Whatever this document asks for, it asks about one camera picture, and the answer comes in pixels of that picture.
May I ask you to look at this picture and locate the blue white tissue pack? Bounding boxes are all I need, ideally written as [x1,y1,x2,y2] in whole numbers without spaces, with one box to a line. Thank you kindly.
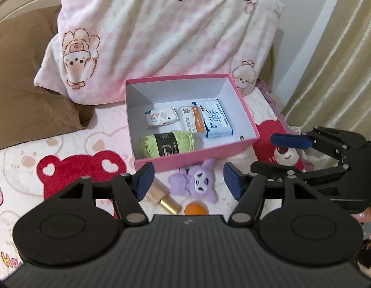
[193,99,233,138]

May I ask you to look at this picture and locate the pink white cartoon pillow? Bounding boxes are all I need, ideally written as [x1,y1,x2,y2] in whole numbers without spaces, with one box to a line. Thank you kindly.
[34,0,283,105]

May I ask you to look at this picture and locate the beige striped curtain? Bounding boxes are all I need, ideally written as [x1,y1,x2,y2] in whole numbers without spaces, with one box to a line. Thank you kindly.
[282,0,371,140]

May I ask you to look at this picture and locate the orange ball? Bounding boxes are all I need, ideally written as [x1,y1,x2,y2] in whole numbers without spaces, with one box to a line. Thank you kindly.
[184,202,209,216]

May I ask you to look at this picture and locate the white orange packet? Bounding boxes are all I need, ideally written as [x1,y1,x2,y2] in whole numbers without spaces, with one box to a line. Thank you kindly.
[177,105,206,136]

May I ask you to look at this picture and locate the person's hand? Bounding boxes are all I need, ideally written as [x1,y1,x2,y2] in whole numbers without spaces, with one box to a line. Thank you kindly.
[353,207,371,224]

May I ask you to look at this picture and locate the green yarn ball black label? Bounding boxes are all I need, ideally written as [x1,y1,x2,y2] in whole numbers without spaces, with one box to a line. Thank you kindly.
[139,130,195,158]

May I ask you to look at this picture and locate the purple plush toy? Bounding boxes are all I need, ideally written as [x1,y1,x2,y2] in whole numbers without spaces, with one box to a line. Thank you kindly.
[168,159,218,204]

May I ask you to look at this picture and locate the white blanket with red bears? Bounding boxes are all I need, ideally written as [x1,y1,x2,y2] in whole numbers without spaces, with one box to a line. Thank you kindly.
[0,80,313,279]

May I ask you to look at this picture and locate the gold lipstick tube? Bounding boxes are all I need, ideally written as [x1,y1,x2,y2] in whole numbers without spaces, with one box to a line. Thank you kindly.
[146,178,182,215]

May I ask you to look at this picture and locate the pink cardboard box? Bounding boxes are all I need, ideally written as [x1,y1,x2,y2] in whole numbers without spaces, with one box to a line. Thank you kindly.
[126,74,260,172]

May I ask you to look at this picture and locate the brown pillow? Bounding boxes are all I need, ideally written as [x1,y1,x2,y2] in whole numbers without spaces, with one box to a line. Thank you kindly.
[0,6,93,150]

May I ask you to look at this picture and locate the white tissue pack red print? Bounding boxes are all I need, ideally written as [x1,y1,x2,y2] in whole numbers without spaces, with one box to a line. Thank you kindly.
[144,107,179,129]

